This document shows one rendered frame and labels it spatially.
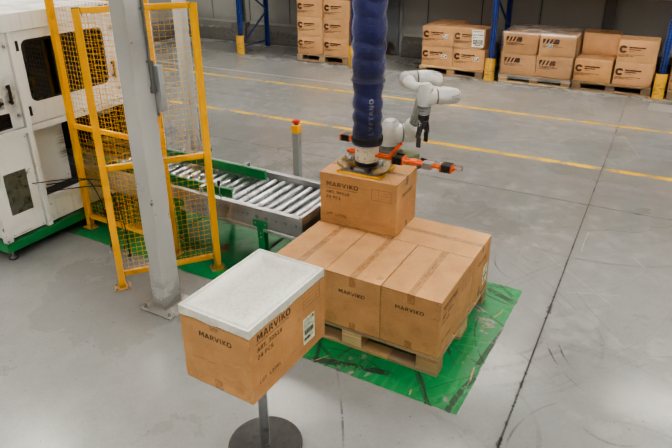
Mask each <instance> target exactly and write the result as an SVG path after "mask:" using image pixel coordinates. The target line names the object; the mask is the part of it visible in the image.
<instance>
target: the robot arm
mask: <svg viewBox="0 0 672 448"><path fill-rule="evenodd" d="M399 82H400V84H401V85H402V86H403V87H404V88H407V89H411V90H415V91H417V95H416V98H415V102H414V106H413V109H412V113H411V117H410V118H409V119H407V121H406V122H405V123H404V124H400V123H399V121H398V120H397V119H395V118H386V119H385V120H384V121H383V122H382V128H383V131H382V135H383V142H382V145H380V146H379V152H380V153H383V154H388V155H389V154H390V153H391V152H392V151H393V149H394V148H395V147H396V146H397V145H398V143H400V142H405V143H413V142H416V147H418V148H420V146H421V141H424V142H428V132H430V131H429V130H430V128H429V114H430V113H431V105H433V104H454V103H457V102H459V100H460V99H461V92H460V90H459V89H457V88H452V87H447V86H442V87H441V85H442V83H443V77H442V74H441V73H440V72H437V71H434V70H415V71H404V72H402V73H401V74H400V76H399Z"/></svg>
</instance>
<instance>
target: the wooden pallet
mask: <svg viewBox="0 0 672 448"><path fill-rule="evenodd" d="M486 286H487V282H486V284H485V285H484V287H483V288H482V290H481V291H480V293H479V295H478V296H477V298H476V299H475V301H474V302H473V304H472V305H471V307H470V309H469V310H468V312H467V313H466V315H465V316H464V318H463V319H462V321H461V323H460V324H459V326H458V327H457V329H456V330H455V332H454V333H453V335H452V337H451V338H450V340H449V341H448V343H447V344H446V346H445V347H444V349H443V351H442V352H441V354H440V355H439V357H438V358H435V357H432V356H429V355H426V354H423V353H420V352H417V351H414V350H411V349H409V348H406V347H403V346H400V345H397V344H394V343H391V342H388V341H385V340H382V339H380V338H376V337H373V336H370V335H367V334H364V333H361V332H358V331H355V330H352V329H349V328H346V327H343V326H340V325H337V324H334V323H331V322H328V321H326V320H324V323H325V324H328V325H331V326H334V327H337V328H340V329H342V331H340V330H337V329H334V328H331V327H328V326H325V334H324V336H323V338H326V339H329V340H332V341H335V342H338V343H340V344H343V345H346V346H349V347H352V348H355V349H357V350H360V351H363V352H366V353H369V354H372V355H374V356H377V357H380V358H383V359H386V360H389V361H391V362H394V363H397V364H400V365H403V366H406V367H409V368H411V369H414V370H417V371H420V372H423V373H426V374H428V375H431V376H434V377H437V375H438V374H439V372H440V371H441V369H442V362H443V355H444V353H445V352H446V350H447V348H448V347H449V345H450V344H451V342H452V341H453V339H454V338H455V339H458V340H460V338H461V337H462V335H463V333H464V332H465V330H466V328H467V317H468V315H469V314H470V312H471V311H472V309H473V307H474V306H475V304H479V305H481V304H482V303H483V301H484V300H485V295H486ZM368 338H369V339H372V340H375V341H378V342H381V343H384V344H387V345H390V346H393V347H396V348H399V349H402V350H405V351H408V352H411V353H414V354H416V356H413V355H410V354H407V353H404V352H401V351H398V350H395V349H392V348H389V347H387V346H384V345H381V344H378V343H375V342H372V341H369V340H368Z"/></svg>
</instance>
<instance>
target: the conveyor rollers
mask: <svg viewBox="0 0 672 448"><path fill-rule="evenodd" d="M180 163H181V166H180ZM189 165H191V163H188V162H181V161H179V162H177V163H174V162H172V163H170V167H169V164H168V167H169V168H170V169H169V173H170V172H171V174H174V175H178V176H184V177H186V178H187V176H188V175H191V176H188V178H190V179H197V180H198V178H199V181H203V182H206V174H205V169H202V168H205V166H201V165H195V164H192V167H191V166H189ZM182 166H184V167H182ZM174 167H177V168H176V170H175V168H174ZM186 167H187V170H186ZM195 169H198V172H197V170H195ZM212 169H213V180H214V184H215V185H217V180H220V183H221V184H220V186H223V187H228V188H232V189H233V196H234V198H233V199H234V200H238V201H242V202H247V203H250V204H254V205H255V204H256V205H258V206H262V207H265V206H266V205H268V204H269V205H268V206H266V208H270V209H274V210H278V211H282V212H283V211H284V210H286V209H287V208H289V207H290V206H292V205H293V204H295V203H296V202H298V201H299V200H301V199H302V198H304V197H305V196H307V195H308V194H310V193H311V192H313V188H312V187H308V188H307V189H305V190H304V186H303V185H299V186H298V187H296V188H295V184H294V183H290V184H289V185H287V186H286V182H285V181H282V182H280V183H278V181H277V180H276V179H273V180H272V181H270V182H269V178H268V177H267V179H266V180H261V179H258V178H254V177H249V176H245V175H241V174H236V173H232V172H227V171H223V170H219V169H214V168H212ZM189 170H191V171H189ZM181 171H184V172H182V174H181ZM175 172H178V173H175ZM192 172H193V176H192ZM202 173H204V174H202ZM195 174H197V175H195ZM201 178H204V179H201ZM254 183H255V184H254ZM277 183H278V184H277ZM264 184H265V185H264ZM276 184H277V185H276ZM274 185H275V186H274ZM285 186H286V187H285ZM259 187H260V188H259ZM271 187H272V188H271ZM283 187H284V188H283ZM269 188H270V189H269ZM281 188H282V189H281ZM293 188H294V189H293ZM280 189H281V190H280ZM292 189H293V190H292ZM266 190H267V191H266ZM278 190H279V191H278ZM290 190H291V191H290ZM302 190H304V191H302ZM252 191H253V192H252ZM264 191H265V192H264ZM289 191H290V192H289ZM301 191H302V192H301ZM275 192H276V193H275ZM287 192H288V193H287ZM299 192H301V193H299ZM261 193H262V194H261ZM273 193H274V194H273ZM285 193H287V194H285ZM298 193H299V194H298ZM247 194H248V195H247ZM259 194H260V195H259ZM284 194H285V195H284ZM296 194H297V195H296ZM245 195H246V196H245ZM270 195H271V196H270ZM282 195H283V196H282ZM295 195H296V196H295ZM319 195H320V189H317V190H316V191H314V192H313V193H311V194H310V195H308V196H307V197H305V198H304V199H302V200H301V201H299V202H298V203H297V204H295V205H294V206H292V207H291V208H289V209H288V210H286V211H285V212H286V213H290V214H293V213H295V212H296V211H297V210H299V209H300V208H302V207H303V206H305V205H306V204H308V203H309V202H310V201H312V200H313V199H315V198H316V197H318V196H319ZM256 196H257V197H256ZM268 196H269V197H268ZM281 196H282V197H281ZM293 196H294V197H293ZM254 197H255V198H254ZM267 197H268V198H267ZM279 197H280V198H279ZM292 197H293V198H292ZM240 198H241V199H240ZM265 198H266V199H265ZM278 198H279V199H278ZM290 198H291V199H290ZM251 199H252V200H251ZM276 199H277V200H276ZM288 199H290V200H288ZM249 200H250V201H249ZM262 200H263V201H262ZM274 200H275V201H274ZM287 200H288V201H287ZM260 201H261V202H260ZM273 201H274V202H273ZM285 201H287V202H285ZM271 202H272V203H271ZM284 202H285V203H284ZM320 202H321V200H320V197H318V198H317V199H315V200H314V201H312V202H311V203H309V204H308V205H307V206H305V207H304V208H302V209H301V210H299V211H298V212H296V213H295V214H294V215H298V216H302V215H303V214H304V213H306V212H307V211H309V210H310V209H311V208H313V207H314V206H316V205H317V204H318V203H320ZM257 203H258V204H257ZM270 203H271V204H270ZM282 203H284V204H282ZM281 204H282V205H281ZM279 205H281V206H279ZM278 206H279V207H278ZM276 207H277V208H276ZM275 208H276V209H275Z"/></svg>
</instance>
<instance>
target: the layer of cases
mask: <svg viewBox="0 0 672 448"><path fill-rule="evenodd" d="M491 237H492V235H491V234H487V233H482V232H478V231H474V230H469V229H465V228H461V227H456V226H452V225H447V224H443V223H439V222H434V221H430V220H426V219H421V218H417V217H413V218H412V219H411V220H410V221H409V222H408V224H407V225H406V226H405V227H404V228H403V229H402V230H401V231H400V233H399V234H398V235H397V236H396V237H391V236H387V235H382V234H378V233H373V232H369V231H364V230H360V229H355V228H351V227H346V226H342V225H337V224H333V223H328V222H324V221H321V220H320V221H318V222H317V223H316V224H314V225H313V226H312V227H310V228H309V229H308V230H306V231H305V232H304V233H302V234H301V235H300V236H298V237H297V238H296V239H294V240H293V241H292V242H290V243H289V244H288V245H286V246H285V247H284V248H282V249H281V250H280V251H278V252H277V253H276V254H279V255H282V256H285V257H289V258H292V259H295V260H298V261H302V262H305V263H308V264H311V265H315V266H318V267H321V268H324V320H326V321H328V322H331V323H334V324H337V325H340V326H343V327H346V328H349V329H352V330H355V331H358V332H361V333H364V334H367V335H370V336H373V337H376V338H380V339H382V340H385V341H388V342H391V343H394V344H397V345H400V346H403V347H406V348H409V349H411V350H414V351H417V352H420V353H423V354H426V355H429V356H432V357H435V358H438V357H439V355H440V354H441V352H442V351H443V349H444V347H445V346H446V344H447V343H448V341H449V340H450V338H451V337H452V335H453V333H454V332H455V330H456V329H457V327H458V326H459V324H460V323H461V321H462V319H463V318H464V316H465V315H466V313H467V312H468V310H469V309H470V307H471V305H472V304H473V302H474V301H475V299H476V298H477V296H478V295H479V293H480V291H481V290H482V288H483V287H484V285H485V284H486V282H487V273H488V264H489V255H490V246H491Z"/></svg>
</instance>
